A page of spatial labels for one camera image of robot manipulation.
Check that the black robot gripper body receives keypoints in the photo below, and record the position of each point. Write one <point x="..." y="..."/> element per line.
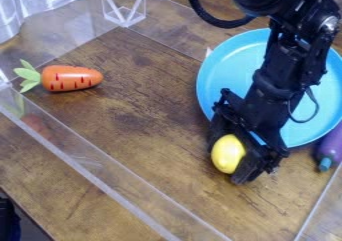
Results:
<point x="262" y="112"/>

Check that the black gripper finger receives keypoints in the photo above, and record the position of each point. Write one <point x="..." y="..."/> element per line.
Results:
<point x="222" y="125"/>
<point x="260" y="160"/>

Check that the yellow toy lemon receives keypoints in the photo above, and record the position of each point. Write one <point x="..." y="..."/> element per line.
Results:
<point x="227" y="153"/>

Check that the blue round tray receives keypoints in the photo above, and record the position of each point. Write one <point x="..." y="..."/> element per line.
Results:
<point x="228" y="67"/>

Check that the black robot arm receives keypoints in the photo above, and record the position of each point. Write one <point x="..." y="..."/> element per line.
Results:
<point x="303" y="28"/>

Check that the purple toy eggplant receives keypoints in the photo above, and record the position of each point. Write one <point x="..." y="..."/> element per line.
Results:
<point x="329" y="155"/>

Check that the orange toy carrot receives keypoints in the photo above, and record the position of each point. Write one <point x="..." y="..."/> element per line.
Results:
<point x="57" y="78"/>

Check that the clear acrylic corner bracket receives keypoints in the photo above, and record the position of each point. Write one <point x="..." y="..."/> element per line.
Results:
<point x="121" y="15"/>

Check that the clear acrylic enclosure wall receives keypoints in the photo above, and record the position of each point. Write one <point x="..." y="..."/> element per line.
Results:
<point x="105" y="163"/>

